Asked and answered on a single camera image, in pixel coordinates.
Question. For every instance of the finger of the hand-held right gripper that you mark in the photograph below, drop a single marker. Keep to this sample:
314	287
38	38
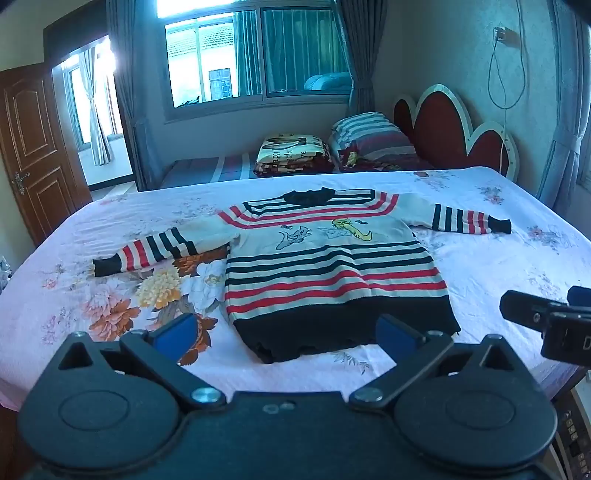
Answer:
581	296
524	309

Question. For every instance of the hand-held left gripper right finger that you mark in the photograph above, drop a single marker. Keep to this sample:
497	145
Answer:
398	336

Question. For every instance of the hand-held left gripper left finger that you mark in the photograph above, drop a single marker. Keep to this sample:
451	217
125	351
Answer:
174	336

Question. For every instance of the striped knit sweater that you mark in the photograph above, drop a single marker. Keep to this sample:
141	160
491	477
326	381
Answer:
323	277

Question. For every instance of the floral pink bed sheet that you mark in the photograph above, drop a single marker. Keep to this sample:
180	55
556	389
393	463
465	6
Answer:
489	277

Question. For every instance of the grey appliance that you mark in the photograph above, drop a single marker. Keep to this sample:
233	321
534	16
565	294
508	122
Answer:
575	438

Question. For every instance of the striped bed sheet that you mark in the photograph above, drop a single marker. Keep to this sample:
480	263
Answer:
207	170

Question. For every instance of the red printed quilt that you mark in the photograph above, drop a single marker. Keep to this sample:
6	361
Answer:
392	162

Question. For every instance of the grey window curtain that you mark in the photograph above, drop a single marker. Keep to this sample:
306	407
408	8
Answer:
358	55
565	115
131	92

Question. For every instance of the red scalloped headboard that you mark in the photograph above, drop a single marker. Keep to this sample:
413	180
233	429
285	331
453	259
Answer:
445	124

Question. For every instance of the striped pillow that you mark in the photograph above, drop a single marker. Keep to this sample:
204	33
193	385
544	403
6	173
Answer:
371	136

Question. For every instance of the folded printed blanket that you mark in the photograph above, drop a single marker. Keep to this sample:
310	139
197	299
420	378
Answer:
293	154

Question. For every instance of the brown wooden door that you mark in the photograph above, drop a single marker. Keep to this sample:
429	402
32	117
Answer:
37	157

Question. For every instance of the white sheer curtain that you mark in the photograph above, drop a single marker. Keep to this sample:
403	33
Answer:
97	110

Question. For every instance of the blue bundled quilt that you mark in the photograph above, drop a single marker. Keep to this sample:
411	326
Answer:
328	81

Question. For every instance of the sliding glass window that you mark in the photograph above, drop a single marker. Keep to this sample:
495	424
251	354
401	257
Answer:
258	55

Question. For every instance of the wall socket with charger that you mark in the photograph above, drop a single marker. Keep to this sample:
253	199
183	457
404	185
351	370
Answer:
505	35

